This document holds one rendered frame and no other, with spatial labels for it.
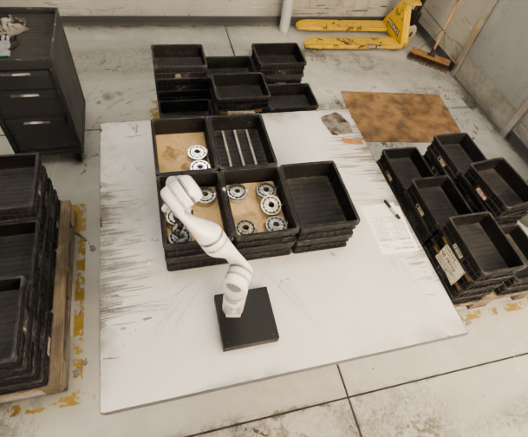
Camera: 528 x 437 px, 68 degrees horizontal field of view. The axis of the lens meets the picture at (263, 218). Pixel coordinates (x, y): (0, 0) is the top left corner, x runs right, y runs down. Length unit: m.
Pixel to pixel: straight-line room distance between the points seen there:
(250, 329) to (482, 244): 1.61
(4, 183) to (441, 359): 2.81
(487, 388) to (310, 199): 1.63
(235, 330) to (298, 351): 0.28
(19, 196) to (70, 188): 0.68
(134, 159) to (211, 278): 0.86
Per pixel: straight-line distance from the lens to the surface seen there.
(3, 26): 3.16
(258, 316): 1.71
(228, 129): 2.27
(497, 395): 2.93
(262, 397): 2.40
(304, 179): 2.08
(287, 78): 3.43
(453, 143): 3.49
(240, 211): 1.88
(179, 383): 1.68
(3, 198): 2.60
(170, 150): 2.15
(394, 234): 2.19
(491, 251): 2.74
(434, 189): 3.03
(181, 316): 1.76
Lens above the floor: 2.33
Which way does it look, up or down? 53 degrees down
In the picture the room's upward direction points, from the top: 12 degrees clockwise
